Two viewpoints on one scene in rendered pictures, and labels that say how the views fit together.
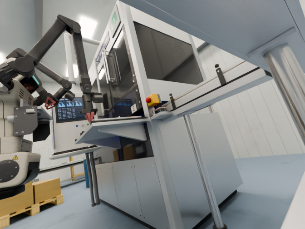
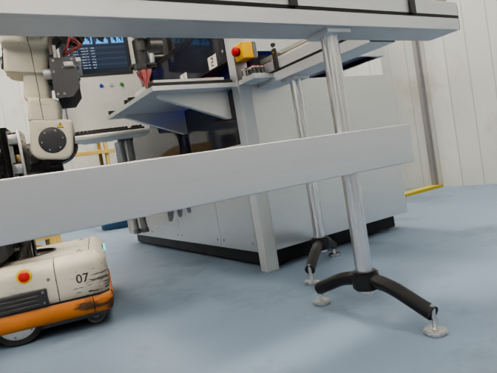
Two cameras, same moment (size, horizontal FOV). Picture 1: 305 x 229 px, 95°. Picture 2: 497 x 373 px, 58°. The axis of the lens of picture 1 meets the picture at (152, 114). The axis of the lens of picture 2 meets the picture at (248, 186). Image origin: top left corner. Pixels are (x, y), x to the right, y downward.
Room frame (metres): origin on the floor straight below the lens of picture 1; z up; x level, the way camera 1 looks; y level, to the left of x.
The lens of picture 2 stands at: (-1.03, -0.20, 0.50)
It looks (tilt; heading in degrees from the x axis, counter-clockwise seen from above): 3 degrees down; 7
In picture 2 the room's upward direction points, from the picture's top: 9 degrees counter-clockwise
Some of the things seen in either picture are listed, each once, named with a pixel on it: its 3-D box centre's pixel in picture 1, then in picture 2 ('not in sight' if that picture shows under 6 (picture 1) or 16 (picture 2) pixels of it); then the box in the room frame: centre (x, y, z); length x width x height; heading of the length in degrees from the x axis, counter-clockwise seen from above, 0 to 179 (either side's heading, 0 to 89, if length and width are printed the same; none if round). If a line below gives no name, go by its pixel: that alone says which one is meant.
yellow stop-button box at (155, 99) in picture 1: (153, 100); (245, 52); (0.98, -0.03, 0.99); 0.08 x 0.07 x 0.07; 129
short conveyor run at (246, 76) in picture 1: (199, 93); (313, 49); (0.85, -0.32, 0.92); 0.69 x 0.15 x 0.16; 39
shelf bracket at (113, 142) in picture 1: (103, 145); (156, 125); (1.38, 0.54, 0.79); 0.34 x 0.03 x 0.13; 129
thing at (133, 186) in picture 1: (145, 165); (233, 175); (2.13, 0.28, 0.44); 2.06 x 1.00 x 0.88; 39
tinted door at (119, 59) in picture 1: (121, 65); not in sight; (1.23, 0.19, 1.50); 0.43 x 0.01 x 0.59; 39
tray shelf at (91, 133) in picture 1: (111, 132); (173, 102); (1.19, 0.38, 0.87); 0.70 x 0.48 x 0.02; 39
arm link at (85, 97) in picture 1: (88, 99); (140, 46); (0.87, 0.40, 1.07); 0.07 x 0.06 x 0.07; 127
